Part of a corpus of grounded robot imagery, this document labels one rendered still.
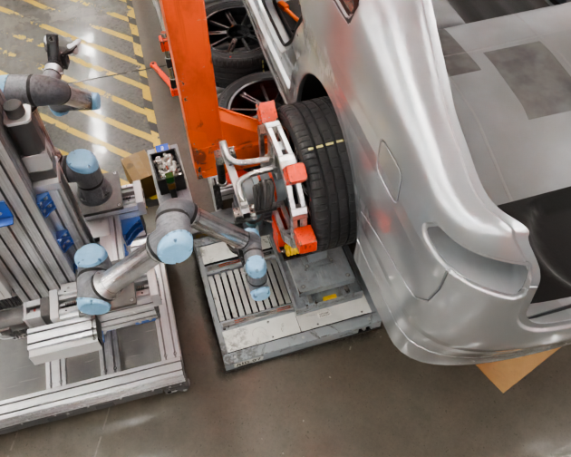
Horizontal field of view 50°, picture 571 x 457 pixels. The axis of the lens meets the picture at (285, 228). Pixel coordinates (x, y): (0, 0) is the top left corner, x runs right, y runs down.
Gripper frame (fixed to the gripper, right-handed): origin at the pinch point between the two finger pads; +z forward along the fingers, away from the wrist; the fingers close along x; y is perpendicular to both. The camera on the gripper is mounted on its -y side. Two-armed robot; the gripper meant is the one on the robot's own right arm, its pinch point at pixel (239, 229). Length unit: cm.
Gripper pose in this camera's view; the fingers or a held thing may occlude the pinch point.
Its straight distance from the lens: 256.9
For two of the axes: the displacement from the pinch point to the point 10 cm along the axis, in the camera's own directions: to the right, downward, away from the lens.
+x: -9.6, 2.4, -1.6
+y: -0.2, -6.0, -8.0
